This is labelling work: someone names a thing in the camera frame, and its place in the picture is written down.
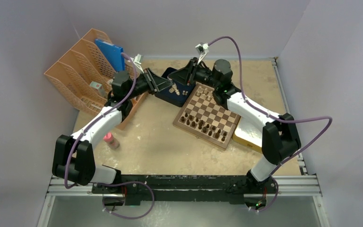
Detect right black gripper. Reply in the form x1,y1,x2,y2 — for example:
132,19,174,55
169,58,220,89

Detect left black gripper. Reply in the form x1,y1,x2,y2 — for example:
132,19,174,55
125,68,173,101

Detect light chess piece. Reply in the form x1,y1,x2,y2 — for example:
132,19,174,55
169,83,180,96

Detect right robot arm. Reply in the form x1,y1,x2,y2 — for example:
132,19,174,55
168,58,301,192

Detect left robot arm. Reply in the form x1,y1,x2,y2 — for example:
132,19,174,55
52,68,174,193

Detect light pieces on board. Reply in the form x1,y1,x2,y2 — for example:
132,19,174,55
195,86,213,102

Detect wooden chess board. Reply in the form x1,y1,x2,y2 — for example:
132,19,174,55
173,83,240,150

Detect row of dark chess pieces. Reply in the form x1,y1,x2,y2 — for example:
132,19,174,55
176,112,230,144

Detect dark blue tray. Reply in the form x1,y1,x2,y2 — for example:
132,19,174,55
154,81,196,107

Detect blue folder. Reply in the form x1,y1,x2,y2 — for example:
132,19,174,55
94,39,125,71

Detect small grey box in organizer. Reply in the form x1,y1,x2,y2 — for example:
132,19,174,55
89,81,107,98

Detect orange plastic file organizer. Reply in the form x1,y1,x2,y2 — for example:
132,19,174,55
44,28,149,131

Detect pink capped bottle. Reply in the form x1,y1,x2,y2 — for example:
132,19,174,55
103,132,120,149

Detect metal tin box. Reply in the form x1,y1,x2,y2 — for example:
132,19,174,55
232,118,262,153

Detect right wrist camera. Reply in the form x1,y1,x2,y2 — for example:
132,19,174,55
195,43,209,64

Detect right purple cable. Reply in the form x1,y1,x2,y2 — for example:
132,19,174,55
207,36,333,213

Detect purple cable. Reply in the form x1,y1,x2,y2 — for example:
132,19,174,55
63,52,156,220
207,36,333,213

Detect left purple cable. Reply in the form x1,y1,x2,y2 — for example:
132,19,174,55
63,52,156,220

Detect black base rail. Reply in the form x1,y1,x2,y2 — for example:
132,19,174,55
92,175,276,206

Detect aluminium frame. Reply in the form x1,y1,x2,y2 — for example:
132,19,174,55
37,175,330,227

